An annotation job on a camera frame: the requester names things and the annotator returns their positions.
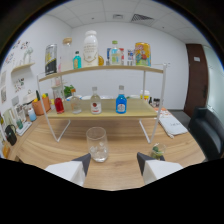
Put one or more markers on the white figurine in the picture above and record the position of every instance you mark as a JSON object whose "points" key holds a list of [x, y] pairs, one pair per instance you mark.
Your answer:
{"points": [[28, 55]]}

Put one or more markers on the wooden wall shelf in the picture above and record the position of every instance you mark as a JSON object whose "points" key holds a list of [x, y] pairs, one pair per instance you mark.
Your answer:
{"points": [[22, 67]]}

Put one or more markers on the clear bottle red label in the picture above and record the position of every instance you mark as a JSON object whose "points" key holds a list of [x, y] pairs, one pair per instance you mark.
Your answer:
{"points": [[96, 105]]}

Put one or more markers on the red liquid bottle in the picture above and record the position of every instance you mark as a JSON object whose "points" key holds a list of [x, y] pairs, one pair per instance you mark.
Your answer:
{"points": [[59, 105]]}

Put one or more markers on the white metal wooden shelf rack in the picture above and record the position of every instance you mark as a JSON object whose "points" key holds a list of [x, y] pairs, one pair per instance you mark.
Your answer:
{"points": [[100, 68]]}

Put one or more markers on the black bag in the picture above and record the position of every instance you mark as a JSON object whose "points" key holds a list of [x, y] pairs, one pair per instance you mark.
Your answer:
{"points": [[10, 136]]}

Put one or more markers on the small amber bottle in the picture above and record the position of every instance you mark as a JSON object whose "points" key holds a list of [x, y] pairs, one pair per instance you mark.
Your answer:
{"points": [[101, 60]]}

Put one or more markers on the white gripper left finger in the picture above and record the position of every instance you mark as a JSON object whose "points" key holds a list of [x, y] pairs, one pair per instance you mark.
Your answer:
{"points": [[71, 170]]}

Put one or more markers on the clear glass cup with ice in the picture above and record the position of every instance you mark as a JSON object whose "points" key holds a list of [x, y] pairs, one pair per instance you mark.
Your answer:
{"points": [[97, 146]]}

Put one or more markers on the green potted plant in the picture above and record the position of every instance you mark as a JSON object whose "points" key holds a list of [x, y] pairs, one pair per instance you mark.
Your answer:
{"points": [[68, 90]]}

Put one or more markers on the clear bottle orange cap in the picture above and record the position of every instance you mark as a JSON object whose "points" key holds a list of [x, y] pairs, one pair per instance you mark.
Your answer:
{"points": [[76, 105]]}

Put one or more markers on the ceiling air vent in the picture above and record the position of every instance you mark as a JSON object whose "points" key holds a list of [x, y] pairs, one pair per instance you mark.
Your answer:
{"points": [[142, 18]]}

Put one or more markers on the light blue cup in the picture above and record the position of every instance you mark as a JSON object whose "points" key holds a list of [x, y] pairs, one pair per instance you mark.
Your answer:
{"points": [[32, 115]]}

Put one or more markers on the white tray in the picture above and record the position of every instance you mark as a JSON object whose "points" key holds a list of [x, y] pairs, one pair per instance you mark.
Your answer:
{"points": [[24, 128]]}

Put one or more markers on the glass jar with cork lid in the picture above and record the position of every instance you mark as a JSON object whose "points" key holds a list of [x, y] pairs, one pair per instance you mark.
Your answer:
{"points": [[67, 55]]}

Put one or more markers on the blue liquid bottle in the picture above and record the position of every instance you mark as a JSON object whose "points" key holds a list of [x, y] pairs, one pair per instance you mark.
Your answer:
{"points": [[121, 104]]}

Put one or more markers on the large white bottle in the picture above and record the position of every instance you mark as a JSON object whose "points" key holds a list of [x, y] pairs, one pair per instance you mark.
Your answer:
{"points": [[90, 50]]}

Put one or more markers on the small teal bottle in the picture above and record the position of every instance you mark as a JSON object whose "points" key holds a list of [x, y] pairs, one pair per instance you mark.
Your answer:
{"points": [[77, 61]]}

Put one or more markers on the brown door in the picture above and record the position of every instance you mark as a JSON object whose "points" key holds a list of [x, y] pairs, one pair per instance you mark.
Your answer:
{"points": [[196, 80]]}

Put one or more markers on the yellow colourful can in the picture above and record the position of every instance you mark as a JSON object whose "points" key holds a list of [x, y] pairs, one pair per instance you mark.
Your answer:
{"points": [[142, 54]]}

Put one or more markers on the white folded bag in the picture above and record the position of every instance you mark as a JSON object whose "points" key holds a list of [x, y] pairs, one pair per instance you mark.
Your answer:
{"points": [[173, 126]]}

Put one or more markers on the white pot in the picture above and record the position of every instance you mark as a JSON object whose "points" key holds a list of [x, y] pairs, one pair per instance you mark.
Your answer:
{"points": [[29, 97]]}

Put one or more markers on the black armchair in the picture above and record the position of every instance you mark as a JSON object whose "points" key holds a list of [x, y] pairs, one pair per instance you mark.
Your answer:
{"points": [[206, 131]]}

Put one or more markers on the clear bottle green cap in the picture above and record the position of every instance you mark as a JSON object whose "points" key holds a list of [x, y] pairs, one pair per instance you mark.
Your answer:
{"points": [[115, 55]]}

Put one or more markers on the small clear bottle blue cap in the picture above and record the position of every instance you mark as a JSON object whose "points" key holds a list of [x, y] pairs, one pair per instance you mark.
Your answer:
{"points": [[130, 58]]}

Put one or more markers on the red and white carton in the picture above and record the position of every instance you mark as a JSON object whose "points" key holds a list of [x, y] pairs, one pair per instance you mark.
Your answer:
{"points": [[121, 56]]}

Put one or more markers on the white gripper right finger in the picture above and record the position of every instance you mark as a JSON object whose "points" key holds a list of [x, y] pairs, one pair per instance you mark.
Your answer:
{"points": [[156, 168]]}

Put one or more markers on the small glass of mint leaves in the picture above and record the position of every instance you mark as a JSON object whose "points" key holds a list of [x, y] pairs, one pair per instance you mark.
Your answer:
{"points": [[157, 151]]}

